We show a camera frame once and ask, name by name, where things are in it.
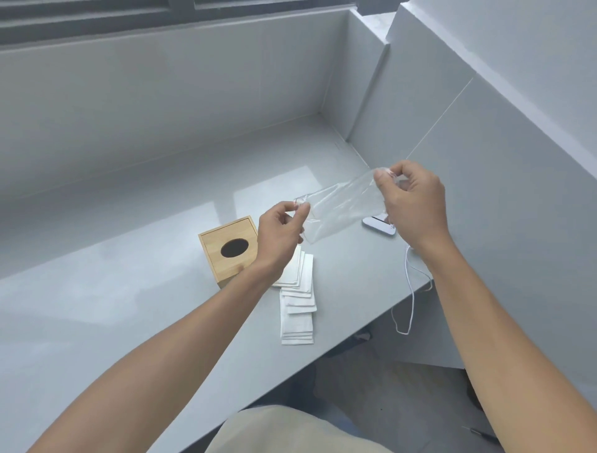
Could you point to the person's right thumb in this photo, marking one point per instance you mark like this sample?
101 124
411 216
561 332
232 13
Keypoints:
383 193

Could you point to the person's left forearm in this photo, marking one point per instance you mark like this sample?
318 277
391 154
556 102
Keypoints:
177 354

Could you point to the wooden tissue box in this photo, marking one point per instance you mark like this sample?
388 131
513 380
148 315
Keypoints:
224 266

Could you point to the clear plastic bag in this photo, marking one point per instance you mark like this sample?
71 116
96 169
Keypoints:
343 205

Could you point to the white phone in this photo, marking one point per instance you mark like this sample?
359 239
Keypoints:
377 225

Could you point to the person's right hand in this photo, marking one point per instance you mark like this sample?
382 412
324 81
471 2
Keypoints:
419 205

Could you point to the pile of white paper sachets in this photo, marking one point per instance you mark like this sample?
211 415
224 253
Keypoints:
297 308

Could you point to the beige trousers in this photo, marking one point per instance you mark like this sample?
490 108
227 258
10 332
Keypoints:
289 431

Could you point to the person's right forearm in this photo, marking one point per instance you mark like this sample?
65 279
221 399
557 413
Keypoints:
503 336

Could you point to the thin black pen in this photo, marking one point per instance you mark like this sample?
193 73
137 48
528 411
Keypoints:
480 433

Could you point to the grey window frame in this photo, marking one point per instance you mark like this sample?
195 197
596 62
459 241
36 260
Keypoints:
140 16

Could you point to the person's left hand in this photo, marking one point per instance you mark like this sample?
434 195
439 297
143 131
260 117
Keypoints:
275 238

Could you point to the person's left thumb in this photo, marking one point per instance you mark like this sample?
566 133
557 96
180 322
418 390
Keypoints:
303 219

